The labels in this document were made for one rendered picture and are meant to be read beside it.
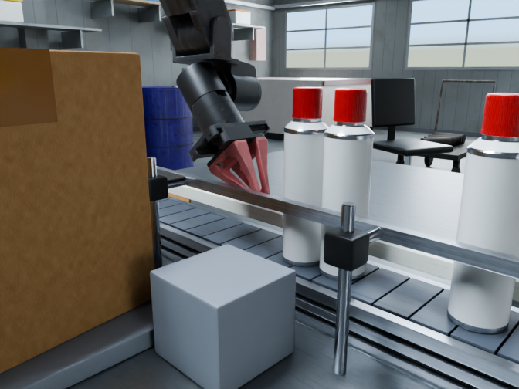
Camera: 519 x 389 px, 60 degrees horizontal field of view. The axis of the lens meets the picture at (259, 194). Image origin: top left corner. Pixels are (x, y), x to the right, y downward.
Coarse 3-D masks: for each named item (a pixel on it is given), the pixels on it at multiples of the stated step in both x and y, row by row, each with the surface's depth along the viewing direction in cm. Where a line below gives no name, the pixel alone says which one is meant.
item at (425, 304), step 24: (168, 216) 72; (192, 216) 72; (216, 216) 72; (216, 240) 62; (240, 240) 62; (264, 240) 62; (288, 264) 54; (336, 288) 48; (360, 288) 48; (384, 288) 48; (408, 288) 48; (432, 288) 48; (408, 312) 43; (432, 312) 43; (456, 336) 40; (480, 336) 40; (504, 336) 40
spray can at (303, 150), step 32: (320, 96) 50; (288, 128) 50; (320, 128) 50; (288, 160) 51; (320, 160) 50; (288, 192) 52; (320, 192) 51; (288, 224) 53; (320, 224) 52; (288, 256) 54
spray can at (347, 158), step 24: (336, 96) 46; (360, 96) 45; (336, 120) 47; (360, 120) 46; (336, 144) 46; (360, 144) 46; (336, 168) 47; (360, 168) 47; (336, 192) 47; (360, 192) 47; (360, 216) 48
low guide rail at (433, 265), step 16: (176, 192) 78; (192, 192) 75; (208, 192) 72; (224, 208) 70; (240, 208) 67; (256, 208) 65; (272, 224) 63; (384, 256) 51; (400, 256) 50; (416, 256) 49; (432, 256) 48; (432, 272) 48; (448, 272) 46
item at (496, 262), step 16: (176, 176) 64; (192, 176) 63; (224, 192) 58; (240, 192) 55; (256, 192) 54; (272, 208) 52; (288, 208) 50; (304, 208) 49; (320, 208) 48; (336, 224) 46; (368, 224) 43; (384, 224) 43; (384, 240) 43; (400, 240) 41; (416, 240) 40; (432, 240) 39; (448, 240) 39; (448, 256) 38; (464, 256) 38; (480, 256) 37; (496, 256) 36; (512, 256) 36; (512, 272) 35
